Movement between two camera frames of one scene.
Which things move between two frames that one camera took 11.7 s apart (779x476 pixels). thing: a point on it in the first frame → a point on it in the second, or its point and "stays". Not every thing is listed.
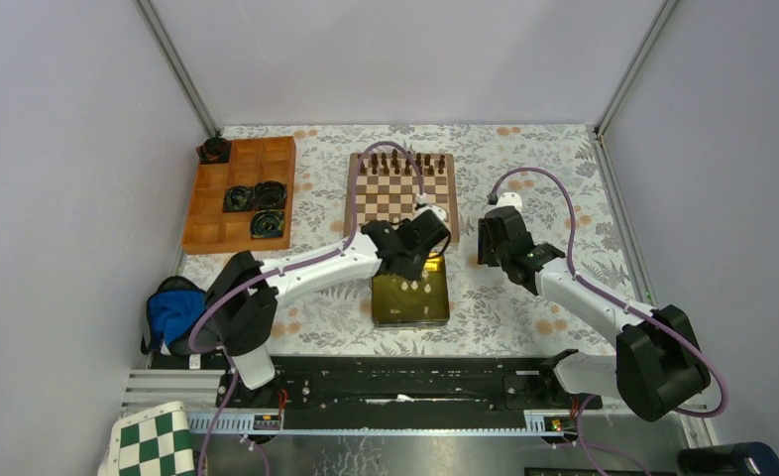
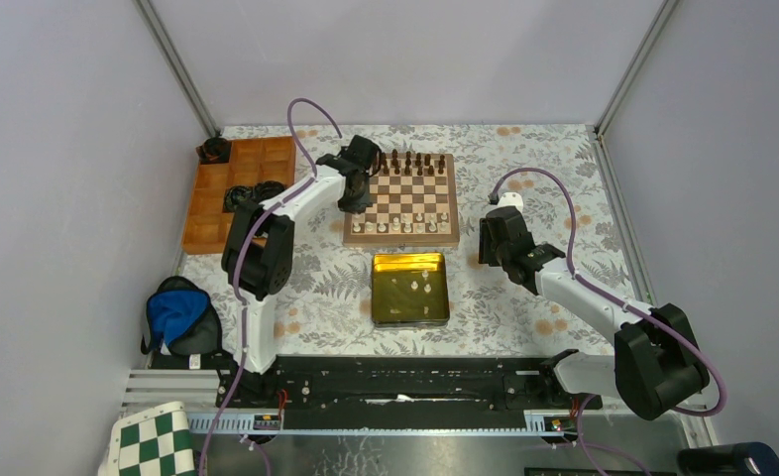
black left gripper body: (410, 270) → (354, 201)
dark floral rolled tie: (214, 150) stays
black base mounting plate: (405, 383) stays
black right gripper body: (488, 253) stays
